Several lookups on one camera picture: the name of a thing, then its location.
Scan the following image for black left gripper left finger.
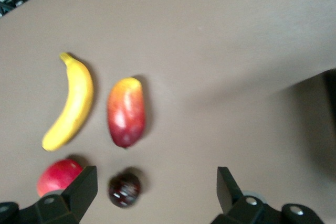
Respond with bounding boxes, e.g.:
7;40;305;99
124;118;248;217
19;165;98;224

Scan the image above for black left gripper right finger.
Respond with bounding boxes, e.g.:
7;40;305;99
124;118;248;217
211;166;283;224

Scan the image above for yellow banana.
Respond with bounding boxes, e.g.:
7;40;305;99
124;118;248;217
41;51;95;153

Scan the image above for black plastic box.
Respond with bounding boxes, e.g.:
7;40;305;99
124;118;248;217
322;69;336;130

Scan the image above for round plain red fruit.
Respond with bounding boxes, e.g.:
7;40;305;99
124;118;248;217
36;158;85;198

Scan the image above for dark purple plum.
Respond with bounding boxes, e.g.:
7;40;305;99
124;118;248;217
108;170;142;208

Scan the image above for red yellow mango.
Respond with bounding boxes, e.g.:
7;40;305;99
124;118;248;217
107;77;146;149

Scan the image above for table cover mat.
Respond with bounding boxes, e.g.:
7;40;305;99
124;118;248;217
0;0;336;224

